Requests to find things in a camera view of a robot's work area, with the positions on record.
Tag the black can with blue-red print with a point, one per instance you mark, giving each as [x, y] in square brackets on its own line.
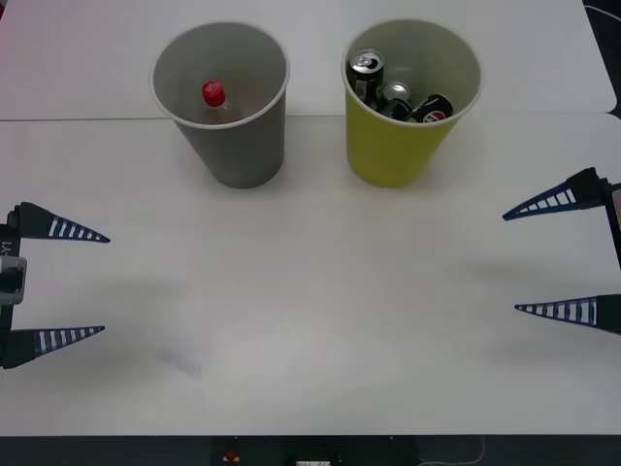
[433, 109]

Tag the red-capped plastic bottle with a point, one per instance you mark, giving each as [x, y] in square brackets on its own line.
[213, 93]

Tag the grey plastic waste bin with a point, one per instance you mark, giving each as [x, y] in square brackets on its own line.
[242, 155]

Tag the yellow-green plastic waste bin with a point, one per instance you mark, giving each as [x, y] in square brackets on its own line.
[383, 150]

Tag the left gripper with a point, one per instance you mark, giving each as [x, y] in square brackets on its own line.
[10, 240]

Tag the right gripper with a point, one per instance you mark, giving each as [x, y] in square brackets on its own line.
[615, 242]

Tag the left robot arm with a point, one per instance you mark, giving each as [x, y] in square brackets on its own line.
[12, 281]

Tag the red button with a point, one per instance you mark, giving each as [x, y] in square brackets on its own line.
[230, 456]

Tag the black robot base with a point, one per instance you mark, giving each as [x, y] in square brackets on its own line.
[121, 451]

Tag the silver grey drink can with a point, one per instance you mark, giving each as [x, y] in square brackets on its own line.
[365, 68]

